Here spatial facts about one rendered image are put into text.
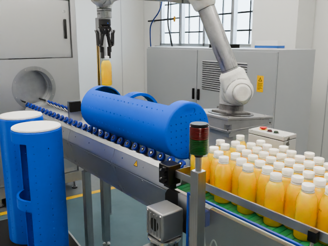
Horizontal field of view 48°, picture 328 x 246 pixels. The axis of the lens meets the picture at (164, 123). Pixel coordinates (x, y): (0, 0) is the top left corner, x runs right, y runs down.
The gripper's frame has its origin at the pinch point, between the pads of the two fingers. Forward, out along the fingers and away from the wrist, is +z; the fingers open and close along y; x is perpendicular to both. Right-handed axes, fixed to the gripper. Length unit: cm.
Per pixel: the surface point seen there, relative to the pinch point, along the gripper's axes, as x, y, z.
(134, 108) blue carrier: 48, 11, 27
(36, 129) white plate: 5, 48, 41
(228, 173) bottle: 116, 14, 43
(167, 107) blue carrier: 71, 8, 24
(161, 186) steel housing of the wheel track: 73, 14, 62
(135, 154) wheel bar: 48, 11, 52
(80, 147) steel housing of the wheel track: -14, 14, 61
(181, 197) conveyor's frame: 98, 23, 57
